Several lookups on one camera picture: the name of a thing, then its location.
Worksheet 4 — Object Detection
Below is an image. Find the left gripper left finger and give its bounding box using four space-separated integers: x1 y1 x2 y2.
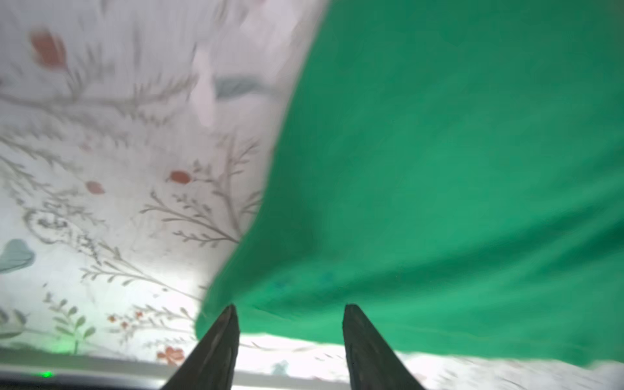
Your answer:
161 305 241 390

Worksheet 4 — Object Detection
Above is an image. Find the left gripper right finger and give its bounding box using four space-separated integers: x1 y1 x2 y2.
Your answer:
343 304 424 390

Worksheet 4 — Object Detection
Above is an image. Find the green tank top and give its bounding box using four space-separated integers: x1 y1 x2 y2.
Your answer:
196 1 623 366

